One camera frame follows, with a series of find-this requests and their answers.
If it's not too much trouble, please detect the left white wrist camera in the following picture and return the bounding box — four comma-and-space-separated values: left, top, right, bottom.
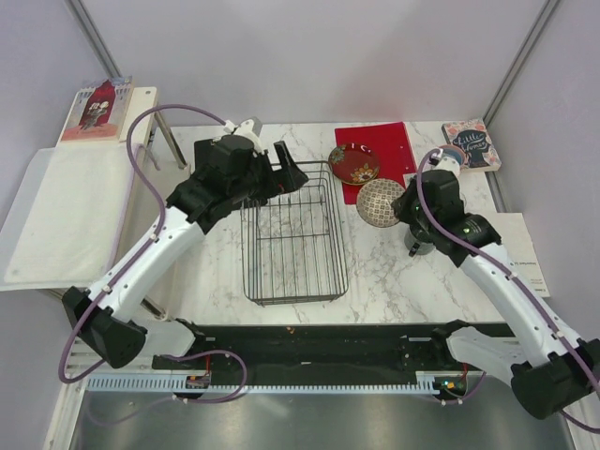
223, 117, 264, 152

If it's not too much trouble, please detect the red folder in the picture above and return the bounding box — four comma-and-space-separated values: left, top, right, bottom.
334, 122, 416, 205

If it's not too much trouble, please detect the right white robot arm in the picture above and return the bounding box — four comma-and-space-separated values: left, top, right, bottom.
393, 169, 599, 419

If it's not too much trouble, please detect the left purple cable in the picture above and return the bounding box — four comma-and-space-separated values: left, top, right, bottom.
57, 103, 249, 427

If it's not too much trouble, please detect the white spiral notebook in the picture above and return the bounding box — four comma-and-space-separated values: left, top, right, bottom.
486, 212, 550, 298

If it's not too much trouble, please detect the pink plastic cup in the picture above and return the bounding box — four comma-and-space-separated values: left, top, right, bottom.
441, 144, 469, 173

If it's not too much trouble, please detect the patterned ceramic bowl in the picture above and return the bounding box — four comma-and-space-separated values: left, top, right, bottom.
355, 178, 405, 228

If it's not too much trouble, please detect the light blue cable duct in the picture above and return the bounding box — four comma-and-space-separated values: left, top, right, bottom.
86, 372, 445, 396

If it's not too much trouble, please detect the red cover book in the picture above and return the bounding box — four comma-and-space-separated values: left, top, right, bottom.
59, 77, 134, 143

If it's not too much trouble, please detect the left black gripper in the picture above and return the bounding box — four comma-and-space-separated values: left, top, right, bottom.
231, 142, 308, 204

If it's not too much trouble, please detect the grey wire dish rack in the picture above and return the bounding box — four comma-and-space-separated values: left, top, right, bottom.
240, 160, 349, 307

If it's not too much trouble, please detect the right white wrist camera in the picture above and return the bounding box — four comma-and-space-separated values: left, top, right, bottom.
428, 147, 461, 177

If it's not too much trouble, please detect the dark brown floral plate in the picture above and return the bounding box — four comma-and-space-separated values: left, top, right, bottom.
327, 142, 381, 186

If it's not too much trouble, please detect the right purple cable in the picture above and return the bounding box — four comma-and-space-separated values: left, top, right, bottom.
417, 148, 600, 435

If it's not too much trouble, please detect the purple cable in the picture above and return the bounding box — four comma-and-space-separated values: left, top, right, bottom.
417, 148, 600, 435
57, 103, 249, 427

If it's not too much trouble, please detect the Little Women book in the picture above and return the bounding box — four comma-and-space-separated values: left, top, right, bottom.
442, 118, 502, 173

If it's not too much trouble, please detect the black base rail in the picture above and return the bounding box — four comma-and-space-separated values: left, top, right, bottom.
149, 320, 512, 388

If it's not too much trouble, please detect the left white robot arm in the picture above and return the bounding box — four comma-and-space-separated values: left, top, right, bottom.
61, 134, 308, 368

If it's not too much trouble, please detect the black clipboard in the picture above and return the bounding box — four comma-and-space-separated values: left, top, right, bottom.
192, 139, 215, 183

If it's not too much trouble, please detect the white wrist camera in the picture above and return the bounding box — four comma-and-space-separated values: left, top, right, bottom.
223, 117, 264, 152
428, 147, 461, 177

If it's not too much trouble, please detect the grey ceramic mug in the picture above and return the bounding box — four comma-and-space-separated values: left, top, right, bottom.
404, 227, 435, 257

